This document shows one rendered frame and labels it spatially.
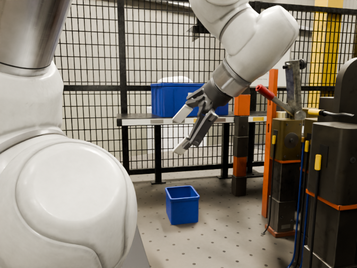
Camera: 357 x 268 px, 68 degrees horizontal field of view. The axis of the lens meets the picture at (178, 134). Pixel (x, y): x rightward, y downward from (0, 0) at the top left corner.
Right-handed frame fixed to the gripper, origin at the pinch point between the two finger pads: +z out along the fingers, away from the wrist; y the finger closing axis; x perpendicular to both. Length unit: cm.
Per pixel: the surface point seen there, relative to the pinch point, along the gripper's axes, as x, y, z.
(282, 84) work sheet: -56, 56, -14
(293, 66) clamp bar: -15.7, 7.2, -32.7
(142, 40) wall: -25, 312, 118
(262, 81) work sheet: -45, 55, -10
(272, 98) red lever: -15.1, 2.2, -24.1
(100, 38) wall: 26, 286, 135
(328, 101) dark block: -9.3, -17.1, -36.0
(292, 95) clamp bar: -20.3, 3.6, -27.5
